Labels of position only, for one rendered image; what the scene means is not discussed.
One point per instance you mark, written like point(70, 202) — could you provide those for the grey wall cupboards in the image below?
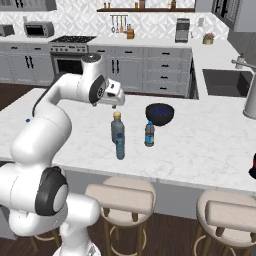
point(233, 13)
point(26, 4)

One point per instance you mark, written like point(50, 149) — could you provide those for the potted plant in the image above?
point(208, 38)

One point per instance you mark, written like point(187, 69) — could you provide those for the beige round bar stool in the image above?
point(43, 238)
point(230, 220)
point(126, 203)

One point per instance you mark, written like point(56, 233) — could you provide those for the dark sink basin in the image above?
point(226, 82)

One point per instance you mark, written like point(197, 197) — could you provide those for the silver coffee machine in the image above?
point(182, 30)

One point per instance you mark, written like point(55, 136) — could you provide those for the silver toaster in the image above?
point(6, 30)

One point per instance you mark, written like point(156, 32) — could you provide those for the grey base cupboards run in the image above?
point(150, 70)
point(25, 63)

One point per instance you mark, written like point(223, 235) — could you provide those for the white wall socket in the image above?
point(200, 22)

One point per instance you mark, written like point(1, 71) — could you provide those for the dark blue bowl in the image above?
point(160, 114)

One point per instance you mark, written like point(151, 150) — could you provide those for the silver toaster oven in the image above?
point(38, 29)

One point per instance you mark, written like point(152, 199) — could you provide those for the black gas hob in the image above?
point(72, 39)

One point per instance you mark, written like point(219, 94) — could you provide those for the small yellow jar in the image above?
point(136, 5)

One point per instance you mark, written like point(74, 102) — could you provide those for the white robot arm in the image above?
point(36, 140)

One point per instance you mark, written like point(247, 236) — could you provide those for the clear plastic bottle blue cap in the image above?
point(149, 135)

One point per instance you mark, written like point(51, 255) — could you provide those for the red and black object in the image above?
point(253, 172)

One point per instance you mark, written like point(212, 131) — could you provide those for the soap dispenser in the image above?
point(240, 61)

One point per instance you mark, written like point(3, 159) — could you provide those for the wooden knife block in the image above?
point(130, 33)

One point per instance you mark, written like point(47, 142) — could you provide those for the hanging kitchen utensil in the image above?
point(117, 25)
point(121, 24)
point(113, 25)

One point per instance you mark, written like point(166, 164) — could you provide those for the brown box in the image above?
point(142, 4)

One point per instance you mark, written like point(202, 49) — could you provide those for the small brown jar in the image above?
point(109, 5)
point(104, 5)

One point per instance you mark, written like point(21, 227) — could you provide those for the utensil rail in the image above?
point(119, 15)

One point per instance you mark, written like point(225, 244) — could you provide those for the grey glass bottle cork cap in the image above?
point(117, 128)

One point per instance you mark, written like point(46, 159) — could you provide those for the brown wall shelf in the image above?
point(145, 10)

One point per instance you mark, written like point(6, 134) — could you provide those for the silver tap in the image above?
point(249, 96)

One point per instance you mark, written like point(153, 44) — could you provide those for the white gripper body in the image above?
point(115, 99)

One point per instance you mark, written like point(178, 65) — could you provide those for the brown bottle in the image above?
point(173, 4)

